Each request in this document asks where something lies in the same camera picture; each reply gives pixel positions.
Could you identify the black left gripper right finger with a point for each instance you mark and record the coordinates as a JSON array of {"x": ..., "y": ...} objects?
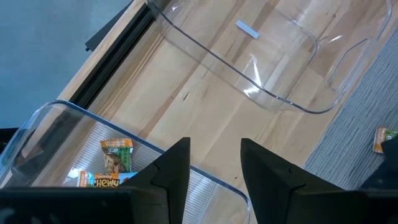
[{"x": 280, "y": 193}]

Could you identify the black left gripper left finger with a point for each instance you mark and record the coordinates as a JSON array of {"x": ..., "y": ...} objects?
[{"x": 164, "y": 186}]

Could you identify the orange label granola bar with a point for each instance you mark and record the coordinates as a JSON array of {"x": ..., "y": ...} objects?
[
  {"x": 381, "y": 138},
  {"x": 105, "y": 180},
  {"x": 116, "y": 155}
]

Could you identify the grey woven placemat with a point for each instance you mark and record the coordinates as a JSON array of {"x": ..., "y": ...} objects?
[{"x": 357, "y": 109}]

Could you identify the clear plastic bin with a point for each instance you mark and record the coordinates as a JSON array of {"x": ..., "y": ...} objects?
[
  {"x": 217, "y": 37},
  {"x": 46, "y": 140}
]

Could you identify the black table clamp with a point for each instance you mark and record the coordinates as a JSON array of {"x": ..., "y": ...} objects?
[{"x": 105, "y": 29}]

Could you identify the black aluminium table frame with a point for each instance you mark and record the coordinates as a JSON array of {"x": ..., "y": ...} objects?
[{"x": 109, "y": 63}]

